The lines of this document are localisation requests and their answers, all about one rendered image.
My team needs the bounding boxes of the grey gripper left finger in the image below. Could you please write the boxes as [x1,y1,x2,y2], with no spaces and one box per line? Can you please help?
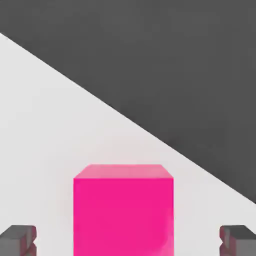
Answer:
[0,224,38,256]

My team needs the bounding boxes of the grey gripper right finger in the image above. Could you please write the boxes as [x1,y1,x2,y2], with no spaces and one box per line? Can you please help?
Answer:
[219,224,256,256]

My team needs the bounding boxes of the small pink cube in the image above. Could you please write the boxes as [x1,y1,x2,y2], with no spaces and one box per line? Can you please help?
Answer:
[73,163,175,256]

